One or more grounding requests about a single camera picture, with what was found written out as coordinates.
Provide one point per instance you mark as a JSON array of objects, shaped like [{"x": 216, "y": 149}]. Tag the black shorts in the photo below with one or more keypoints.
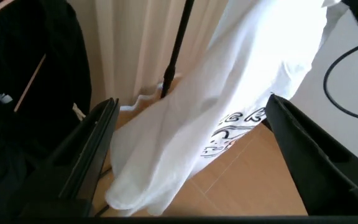
[{"x": 57, "y": 62}]

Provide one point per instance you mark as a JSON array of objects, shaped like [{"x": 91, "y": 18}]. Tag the pink clothes hanger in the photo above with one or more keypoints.
[{"x": 30, "y": 84}]

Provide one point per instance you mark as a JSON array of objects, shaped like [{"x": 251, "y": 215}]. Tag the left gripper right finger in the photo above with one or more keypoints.
[{"x": 322, "y": 174}]

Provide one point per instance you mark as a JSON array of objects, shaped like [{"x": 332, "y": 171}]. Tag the white garment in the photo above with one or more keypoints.
[{"x": 197, "y": 109}]

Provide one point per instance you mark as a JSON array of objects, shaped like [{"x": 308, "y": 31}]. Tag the beige curtain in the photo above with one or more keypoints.
[{"x": 129, "y": 46}]

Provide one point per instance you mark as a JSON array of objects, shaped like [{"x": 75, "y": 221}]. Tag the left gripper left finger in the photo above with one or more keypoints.
[{"x": 82, "y": 174}]

